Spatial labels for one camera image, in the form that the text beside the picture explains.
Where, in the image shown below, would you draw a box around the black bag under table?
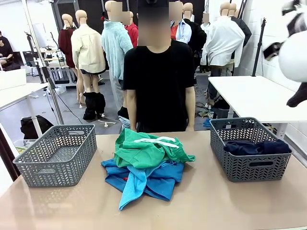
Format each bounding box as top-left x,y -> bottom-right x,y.
213,99 -> 231,119

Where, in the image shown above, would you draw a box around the mannequin in black coat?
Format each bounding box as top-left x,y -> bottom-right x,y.
229,2 -> 252,48

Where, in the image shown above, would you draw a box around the white table with white legs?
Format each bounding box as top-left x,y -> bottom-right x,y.
0,82 -> 48,137
208,75 -> 307,144

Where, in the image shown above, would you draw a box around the silver metal tripod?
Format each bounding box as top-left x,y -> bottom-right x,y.
47,78 -> 65,125

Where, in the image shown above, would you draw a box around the green shorts white drawstring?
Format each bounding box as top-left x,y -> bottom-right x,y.
113,128 -> 196,168

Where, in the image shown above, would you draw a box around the seated person in black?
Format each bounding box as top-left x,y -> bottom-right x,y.
0,31 -> 21,71

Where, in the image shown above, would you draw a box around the mannequin in cream jacket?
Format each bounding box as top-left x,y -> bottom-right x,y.
71,9 -> 106,108

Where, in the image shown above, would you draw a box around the turquoise textured garment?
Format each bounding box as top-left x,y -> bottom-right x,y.
118,165 -> 159,211

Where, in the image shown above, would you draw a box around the tall grey metal stand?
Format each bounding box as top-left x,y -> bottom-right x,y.
21,0 -> 51,83

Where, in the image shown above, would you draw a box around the light blue denim jeans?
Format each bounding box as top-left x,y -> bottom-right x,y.
118,116 -> 131,131

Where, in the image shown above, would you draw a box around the white side platform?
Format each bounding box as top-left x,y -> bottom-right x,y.
0,153 -> 20,198

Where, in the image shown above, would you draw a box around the person's right forearm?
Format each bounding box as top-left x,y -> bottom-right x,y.
126,103 -> 138,126

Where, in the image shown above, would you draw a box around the black trousers on floor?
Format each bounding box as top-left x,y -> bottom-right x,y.
83,92 -> 106,120

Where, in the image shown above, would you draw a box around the mannequin in white shirt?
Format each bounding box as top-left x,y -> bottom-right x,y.
201,2 -> 246,77

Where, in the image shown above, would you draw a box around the mannequin in light blue sweater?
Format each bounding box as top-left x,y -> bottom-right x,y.
101,0 -> 134,112

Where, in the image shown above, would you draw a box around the white box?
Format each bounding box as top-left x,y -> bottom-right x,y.
0,69 -> 27,91

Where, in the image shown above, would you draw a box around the black stand leg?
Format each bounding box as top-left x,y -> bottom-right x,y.
0,129 -> 22,182

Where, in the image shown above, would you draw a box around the grey plastic woven basket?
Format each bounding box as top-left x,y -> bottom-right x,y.
210,116 -> 294,183
13,124 -> 98,188

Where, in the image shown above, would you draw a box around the black garment on mannequin feet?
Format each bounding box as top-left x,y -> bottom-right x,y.
117,106 -> 130,119

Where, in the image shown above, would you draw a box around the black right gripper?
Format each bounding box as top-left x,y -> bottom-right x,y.
286,82 -> 307,108

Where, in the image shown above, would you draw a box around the person in black t-shirt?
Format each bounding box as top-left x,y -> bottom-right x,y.
122,0 -> 196,133

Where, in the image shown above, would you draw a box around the mannequin in blue shirt red top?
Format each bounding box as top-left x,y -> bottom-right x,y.
170,1 -> 192,44

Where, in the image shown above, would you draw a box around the mannequin in maroon sweater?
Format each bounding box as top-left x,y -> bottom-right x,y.
58,13 -> 84,106

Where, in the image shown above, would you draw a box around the person's left forearm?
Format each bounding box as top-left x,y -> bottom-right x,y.
186,102 -> 196,126

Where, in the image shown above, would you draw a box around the mannequin in black jacket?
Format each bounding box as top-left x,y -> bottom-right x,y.
183,2 -> 207,72

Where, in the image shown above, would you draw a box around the royal blue t-shirt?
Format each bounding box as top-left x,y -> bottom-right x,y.
100,158 -> 185,202

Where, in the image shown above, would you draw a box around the black tripod stand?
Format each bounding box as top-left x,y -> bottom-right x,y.
251,17 -> 267,77

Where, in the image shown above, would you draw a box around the clear plastic storage box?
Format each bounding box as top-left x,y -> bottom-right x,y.
13,138 -> 36,154

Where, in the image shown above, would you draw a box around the metal mannequin base plate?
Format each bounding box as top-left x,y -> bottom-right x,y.
97,117 -> 117,127

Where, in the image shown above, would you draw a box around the navy blue garment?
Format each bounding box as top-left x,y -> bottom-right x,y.
223,139 -> 291,156

